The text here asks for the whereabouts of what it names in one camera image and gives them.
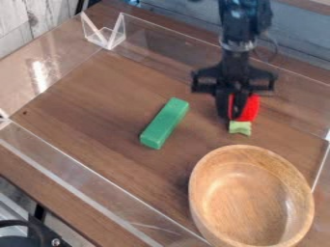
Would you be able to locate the black cable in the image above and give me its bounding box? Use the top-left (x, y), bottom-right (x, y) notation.
top-left (0, 220), bottom-right (43, 247)

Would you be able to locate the black clamp with bolt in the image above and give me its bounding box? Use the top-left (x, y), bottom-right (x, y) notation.
top-left (29, 216), bottom-right (73, 247)

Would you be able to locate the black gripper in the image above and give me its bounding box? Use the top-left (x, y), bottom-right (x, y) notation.
top-left (192, 63), bottom-right (279, 122)

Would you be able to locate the clear acrylic corner bracket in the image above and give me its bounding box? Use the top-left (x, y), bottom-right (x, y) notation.
top-left (81, 13), bottom-right (128, 50)

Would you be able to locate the clear acrylic front wall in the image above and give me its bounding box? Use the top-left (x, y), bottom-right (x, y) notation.
top-left (0, 120), bottom-right (210, 247)

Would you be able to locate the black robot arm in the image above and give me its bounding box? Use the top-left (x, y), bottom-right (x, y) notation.
top-left (192, 0), bottom-right (277, 122)

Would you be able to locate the red plush toy green stem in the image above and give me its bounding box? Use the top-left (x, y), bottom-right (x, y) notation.
top-left (229, 94), bottom-right (261, 136)

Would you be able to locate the oval wooden bowl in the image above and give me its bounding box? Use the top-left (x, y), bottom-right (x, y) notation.
top-left (189, 145), bottom-right (315, 247)

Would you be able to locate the green rectangular block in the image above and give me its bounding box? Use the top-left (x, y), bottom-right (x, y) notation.
top-left (140, 97), bottom-right (190, 150)

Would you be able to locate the clear acrylic wall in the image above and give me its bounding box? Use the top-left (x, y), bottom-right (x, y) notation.
top-left (0, 120), bottom-right (210, 247)
top-left (114, 14), bottom-right (330, 141)

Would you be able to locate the clear acrylic back wall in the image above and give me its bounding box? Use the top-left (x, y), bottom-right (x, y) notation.
top-left (114, 14), bottom-right (330, 141)

